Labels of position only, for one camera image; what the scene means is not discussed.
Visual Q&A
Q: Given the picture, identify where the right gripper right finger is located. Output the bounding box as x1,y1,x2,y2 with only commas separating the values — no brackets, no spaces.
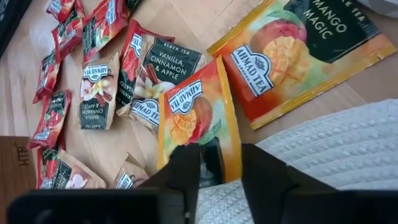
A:
241,142,338,224

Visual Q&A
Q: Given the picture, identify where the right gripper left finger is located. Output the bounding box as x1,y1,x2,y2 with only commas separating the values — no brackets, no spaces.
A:
138,142,201,224

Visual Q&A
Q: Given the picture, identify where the vanilla cinnamon apple tea bag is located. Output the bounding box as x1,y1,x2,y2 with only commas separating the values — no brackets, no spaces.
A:
40,149,107,190
78,52,121,131
129,34,208,138
112,152,150,190

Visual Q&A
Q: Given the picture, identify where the mango magic tea bag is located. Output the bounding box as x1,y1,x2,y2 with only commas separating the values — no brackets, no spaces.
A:
157,55,243,187
206,0,398,131

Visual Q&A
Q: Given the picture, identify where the strawberry sensation tea bag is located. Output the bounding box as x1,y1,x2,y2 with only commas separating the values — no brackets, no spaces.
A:
32,49,62,105
50,1,87,63
45,0,77,23
116,18,175,116
26,90,73,149
35,138,67,190
81,0,131,63
125,0,144,14

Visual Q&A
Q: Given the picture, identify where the wooden three-compartment tray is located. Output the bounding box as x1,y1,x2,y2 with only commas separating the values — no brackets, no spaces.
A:
0,136,38,224

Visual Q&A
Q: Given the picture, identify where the white round woven placemat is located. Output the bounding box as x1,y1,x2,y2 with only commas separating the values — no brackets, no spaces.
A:
195,98,398,224

